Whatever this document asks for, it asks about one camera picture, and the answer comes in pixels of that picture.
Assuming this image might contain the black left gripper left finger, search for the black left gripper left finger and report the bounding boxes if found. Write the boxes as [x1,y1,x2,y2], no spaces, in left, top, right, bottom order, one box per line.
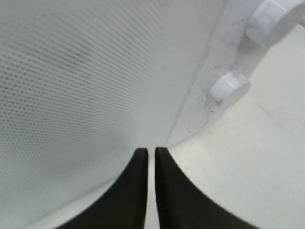
[58,148,148,229]

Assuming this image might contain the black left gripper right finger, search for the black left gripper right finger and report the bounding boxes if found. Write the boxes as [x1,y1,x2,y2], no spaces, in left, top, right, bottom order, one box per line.
[154,147,254,229]

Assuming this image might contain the white timer knob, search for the white timer knob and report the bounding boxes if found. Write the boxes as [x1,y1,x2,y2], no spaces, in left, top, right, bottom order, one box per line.
[207,71,251,109]

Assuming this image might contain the white microwave door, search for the white microwave door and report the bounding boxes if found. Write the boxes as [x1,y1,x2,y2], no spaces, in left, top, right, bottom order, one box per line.
[0,0,227,229]

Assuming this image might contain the white microwave oven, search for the white microwave oven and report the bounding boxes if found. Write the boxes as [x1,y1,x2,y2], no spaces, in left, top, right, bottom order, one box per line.
[165,0,305,146]

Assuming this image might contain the white upper power knob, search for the white upper power knob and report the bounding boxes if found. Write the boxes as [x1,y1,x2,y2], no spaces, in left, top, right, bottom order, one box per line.
[245,0,305,47]

